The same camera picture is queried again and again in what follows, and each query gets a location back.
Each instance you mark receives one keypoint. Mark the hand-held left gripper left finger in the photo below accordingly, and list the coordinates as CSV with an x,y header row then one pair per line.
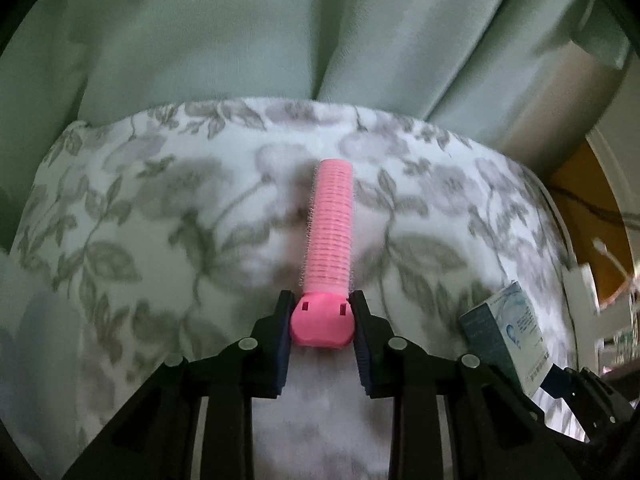
x,y
282,345

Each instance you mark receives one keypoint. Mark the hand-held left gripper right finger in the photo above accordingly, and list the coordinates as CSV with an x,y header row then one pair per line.
x,y
362,355

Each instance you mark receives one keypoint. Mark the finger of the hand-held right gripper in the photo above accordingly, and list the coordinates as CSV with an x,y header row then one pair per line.
x,y
557,382

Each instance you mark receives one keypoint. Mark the blue and white carton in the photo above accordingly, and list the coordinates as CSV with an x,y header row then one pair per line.
x,y
500,330

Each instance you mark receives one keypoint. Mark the pink hair roller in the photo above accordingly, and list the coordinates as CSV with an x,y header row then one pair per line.
x,y
330,220

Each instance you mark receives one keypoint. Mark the white power adapter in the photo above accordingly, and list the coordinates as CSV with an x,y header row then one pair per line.
x,y
580,287

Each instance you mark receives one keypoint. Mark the floral blanket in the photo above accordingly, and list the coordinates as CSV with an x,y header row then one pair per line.
x,y
150,210

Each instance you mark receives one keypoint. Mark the wooden furniture piece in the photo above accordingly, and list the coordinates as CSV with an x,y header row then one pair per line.
x,y
585,180

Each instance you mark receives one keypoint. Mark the pale green curtain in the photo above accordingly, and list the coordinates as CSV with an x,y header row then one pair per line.
x,y
200,35

